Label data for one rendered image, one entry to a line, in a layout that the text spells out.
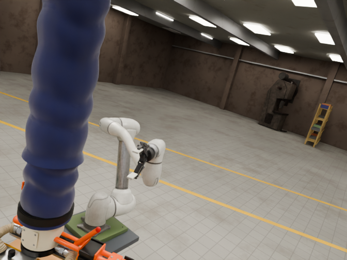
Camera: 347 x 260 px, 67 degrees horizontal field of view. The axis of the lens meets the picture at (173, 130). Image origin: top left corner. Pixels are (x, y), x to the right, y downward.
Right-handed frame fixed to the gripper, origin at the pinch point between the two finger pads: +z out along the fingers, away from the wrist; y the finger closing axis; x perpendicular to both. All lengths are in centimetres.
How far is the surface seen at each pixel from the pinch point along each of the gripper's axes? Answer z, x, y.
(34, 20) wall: -880, 886, -73
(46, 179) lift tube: 31.2, 22.2, 3.8
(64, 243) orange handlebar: 25.0, 13.6, 33.8
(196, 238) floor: -197, -38, 158
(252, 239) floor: -242, -111, 158
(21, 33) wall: -839, 902, -11
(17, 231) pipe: 24, 39, 40
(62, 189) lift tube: 27.1, 17.2, 7.7
